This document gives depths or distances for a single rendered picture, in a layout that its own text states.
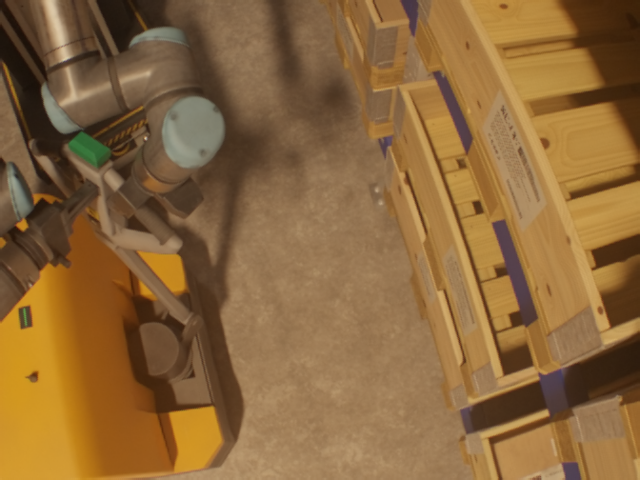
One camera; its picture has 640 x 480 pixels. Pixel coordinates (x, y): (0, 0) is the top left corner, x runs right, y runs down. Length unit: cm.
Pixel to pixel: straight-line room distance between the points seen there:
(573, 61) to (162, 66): 87
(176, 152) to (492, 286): 106
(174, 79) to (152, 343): 126
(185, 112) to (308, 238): 169
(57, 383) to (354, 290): 127
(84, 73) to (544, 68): 90
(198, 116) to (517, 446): 143
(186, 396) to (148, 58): 142
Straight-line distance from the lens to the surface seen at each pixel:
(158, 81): 91
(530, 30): 142
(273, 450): 238
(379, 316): 244
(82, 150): 116
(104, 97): 93
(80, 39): 95
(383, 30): 182
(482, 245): 175
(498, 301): 171
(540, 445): 199
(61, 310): 171
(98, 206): 125
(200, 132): 88
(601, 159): 129
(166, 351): 202
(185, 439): 206
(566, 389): 128
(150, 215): 116
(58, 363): 166
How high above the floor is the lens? 237
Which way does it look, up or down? 71 degrees down
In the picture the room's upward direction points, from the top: 3 degrees counter-clockwise
